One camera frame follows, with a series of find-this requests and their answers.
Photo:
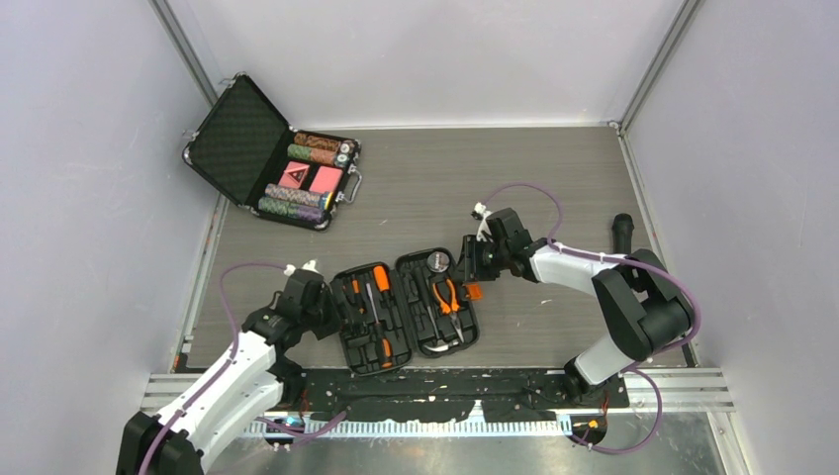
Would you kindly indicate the black handled hammer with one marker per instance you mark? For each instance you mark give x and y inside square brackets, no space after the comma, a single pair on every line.
[432,309]

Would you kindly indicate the black plastic tool case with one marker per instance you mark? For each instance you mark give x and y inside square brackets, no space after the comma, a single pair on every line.
[406,323]

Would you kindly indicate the black cylinder flashlight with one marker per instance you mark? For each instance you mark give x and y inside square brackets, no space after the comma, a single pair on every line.
[622,230]

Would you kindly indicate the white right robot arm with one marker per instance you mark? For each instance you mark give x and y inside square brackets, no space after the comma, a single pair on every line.
[644,310]

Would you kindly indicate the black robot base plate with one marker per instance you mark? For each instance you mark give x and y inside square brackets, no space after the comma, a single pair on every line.
[440,395]

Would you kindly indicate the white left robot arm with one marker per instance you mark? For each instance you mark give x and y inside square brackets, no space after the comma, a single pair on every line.
[253,376]

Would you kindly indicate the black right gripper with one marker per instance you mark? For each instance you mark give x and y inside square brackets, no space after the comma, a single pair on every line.
[469,259]

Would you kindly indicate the red playing card deck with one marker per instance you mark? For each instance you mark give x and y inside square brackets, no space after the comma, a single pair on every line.
[326,179]

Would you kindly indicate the orange handled pliers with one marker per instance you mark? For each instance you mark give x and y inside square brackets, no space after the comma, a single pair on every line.
[445,293]

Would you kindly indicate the black aluminium poker chip case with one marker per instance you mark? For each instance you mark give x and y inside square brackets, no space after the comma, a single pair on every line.
[243,145]

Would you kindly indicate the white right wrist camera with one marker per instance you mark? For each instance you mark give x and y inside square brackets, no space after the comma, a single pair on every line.
[480,213]

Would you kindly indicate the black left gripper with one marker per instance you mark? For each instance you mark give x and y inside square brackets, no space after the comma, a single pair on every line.
[333,326]

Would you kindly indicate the small round tape measure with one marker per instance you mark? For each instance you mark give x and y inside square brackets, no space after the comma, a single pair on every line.
[438,262]

